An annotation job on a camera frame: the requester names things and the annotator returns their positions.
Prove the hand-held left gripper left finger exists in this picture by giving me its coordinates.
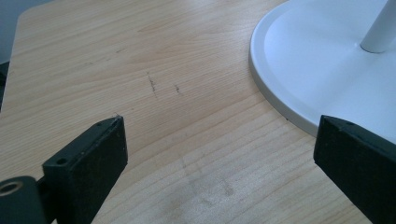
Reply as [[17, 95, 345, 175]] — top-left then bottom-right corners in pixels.
[[42, 115, 129, 224]]

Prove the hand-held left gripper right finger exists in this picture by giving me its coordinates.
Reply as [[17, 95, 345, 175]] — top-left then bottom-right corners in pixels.
[[313, 114, 396, 224]]

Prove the white round lamp base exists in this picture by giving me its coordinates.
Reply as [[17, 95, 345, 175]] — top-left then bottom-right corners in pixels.
[[248, 0, 396, 145]]

